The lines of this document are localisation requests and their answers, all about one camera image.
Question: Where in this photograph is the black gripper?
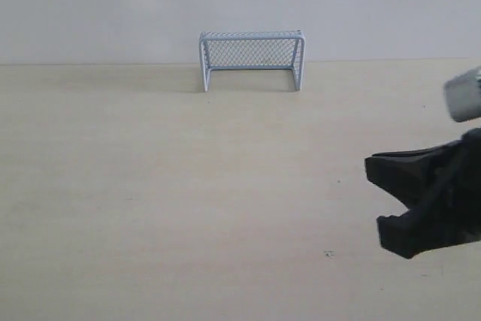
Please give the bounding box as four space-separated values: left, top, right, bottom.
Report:
365 128 480 259

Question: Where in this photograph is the light blue mini soccer goal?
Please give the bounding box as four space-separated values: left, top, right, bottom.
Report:
198 30 306 92

